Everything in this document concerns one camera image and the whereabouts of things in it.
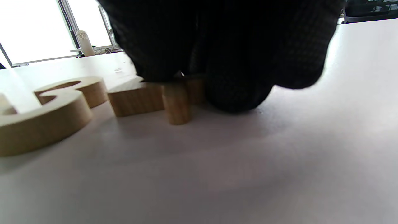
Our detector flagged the person's right hand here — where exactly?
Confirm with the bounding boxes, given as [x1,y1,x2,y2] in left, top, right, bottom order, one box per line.
[96,0,345,113]

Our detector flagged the triangular-holed wooden number block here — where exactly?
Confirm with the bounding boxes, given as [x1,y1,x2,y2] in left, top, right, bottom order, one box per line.
[107,76,206,125]

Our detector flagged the two-lobed wooden number block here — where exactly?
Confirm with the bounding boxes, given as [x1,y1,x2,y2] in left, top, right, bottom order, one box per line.
[0,76,108,157]

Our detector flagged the white roller blind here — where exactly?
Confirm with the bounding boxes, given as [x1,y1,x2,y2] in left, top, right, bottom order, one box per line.
[67,0,117,48]
[0,0,77,66]

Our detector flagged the cream cylindrical device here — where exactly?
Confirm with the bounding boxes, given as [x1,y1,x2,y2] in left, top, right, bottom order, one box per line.
[76,30,95,57]

